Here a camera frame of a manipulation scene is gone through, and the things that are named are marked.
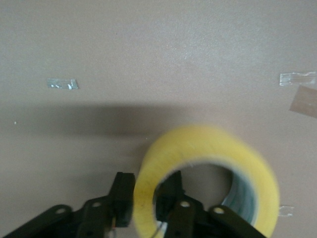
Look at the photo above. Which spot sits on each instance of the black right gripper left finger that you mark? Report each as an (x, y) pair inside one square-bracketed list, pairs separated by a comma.
[(122, 198)]

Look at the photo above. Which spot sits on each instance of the yellow tape roll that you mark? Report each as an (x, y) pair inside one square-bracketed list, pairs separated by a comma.
[(205, 146)]

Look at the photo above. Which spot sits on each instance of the clear tape strip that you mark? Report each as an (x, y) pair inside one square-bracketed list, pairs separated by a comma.
[(297, 78), (63, 83), (286, 210)]

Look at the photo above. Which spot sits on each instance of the brown tape patch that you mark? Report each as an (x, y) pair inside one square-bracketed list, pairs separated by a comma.
[(303, 100)]

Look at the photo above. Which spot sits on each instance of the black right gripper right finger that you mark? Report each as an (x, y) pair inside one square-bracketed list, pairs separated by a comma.
[(183, 218)]

